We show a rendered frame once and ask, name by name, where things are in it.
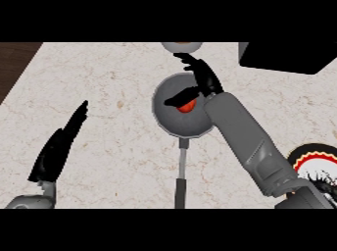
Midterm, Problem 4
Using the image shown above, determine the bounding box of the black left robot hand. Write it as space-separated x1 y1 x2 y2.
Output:
27 99 90 183

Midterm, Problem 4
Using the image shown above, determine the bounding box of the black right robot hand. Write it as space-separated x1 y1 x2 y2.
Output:
163 52 226 108

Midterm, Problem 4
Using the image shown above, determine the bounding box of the red tomato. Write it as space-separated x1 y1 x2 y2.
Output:
175 98 199 114

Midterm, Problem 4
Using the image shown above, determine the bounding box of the patterned white plate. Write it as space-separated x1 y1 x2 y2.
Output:
286 142 337 210

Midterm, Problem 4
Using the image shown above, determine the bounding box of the grey round bowl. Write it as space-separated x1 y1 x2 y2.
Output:
161 41 203 54

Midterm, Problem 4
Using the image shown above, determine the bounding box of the grey frying pan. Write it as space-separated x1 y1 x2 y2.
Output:
150 72 218 210

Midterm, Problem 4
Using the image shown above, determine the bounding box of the black box appliance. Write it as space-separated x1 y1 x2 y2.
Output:
236 41 337 75

